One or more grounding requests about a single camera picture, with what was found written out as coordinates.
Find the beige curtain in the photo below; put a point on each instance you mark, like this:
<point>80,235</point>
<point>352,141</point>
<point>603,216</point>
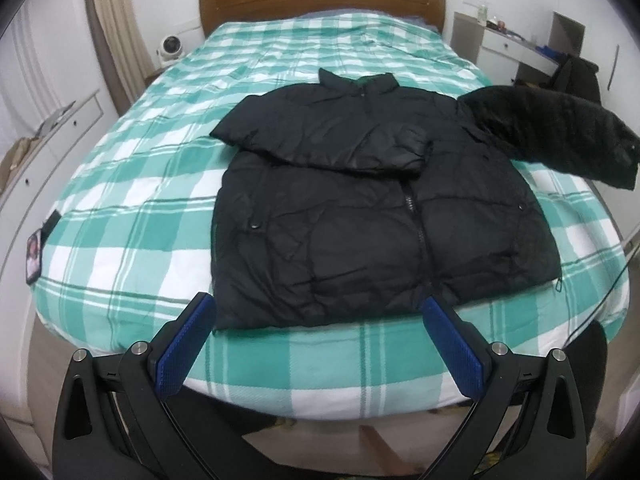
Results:
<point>123,59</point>

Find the grey panel beside desk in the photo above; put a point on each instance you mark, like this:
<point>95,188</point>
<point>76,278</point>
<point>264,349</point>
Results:
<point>467,36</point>

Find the smartphone on bed edge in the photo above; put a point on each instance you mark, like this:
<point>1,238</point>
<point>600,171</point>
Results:
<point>33,261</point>

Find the small white round fan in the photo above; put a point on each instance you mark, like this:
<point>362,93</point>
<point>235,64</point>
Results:
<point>170,50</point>

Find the green white plaid bedspread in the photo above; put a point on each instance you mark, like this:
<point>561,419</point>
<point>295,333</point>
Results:
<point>132,246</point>

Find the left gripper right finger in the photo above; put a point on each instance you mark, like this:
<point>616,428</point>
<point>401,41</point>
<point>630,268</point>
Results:
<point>526,419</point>

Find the white desk with drawer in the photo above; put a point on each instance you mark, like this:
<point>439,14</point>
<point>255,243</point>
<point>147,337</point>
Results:
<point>503,59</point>

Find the dark coat on chair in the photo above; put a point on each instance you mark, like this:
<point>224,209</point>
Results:
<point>574,76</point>

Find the white low drawer cabinet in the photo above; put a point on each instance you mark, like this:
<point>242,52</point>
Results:
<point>57,141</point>

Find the black puffer jacket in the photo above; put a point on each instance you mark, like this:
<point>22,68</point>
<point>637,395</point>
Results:
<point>347,200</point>

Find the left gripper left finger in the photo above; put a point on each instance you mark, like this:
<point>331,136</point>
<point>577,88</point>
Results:
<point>112,420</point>

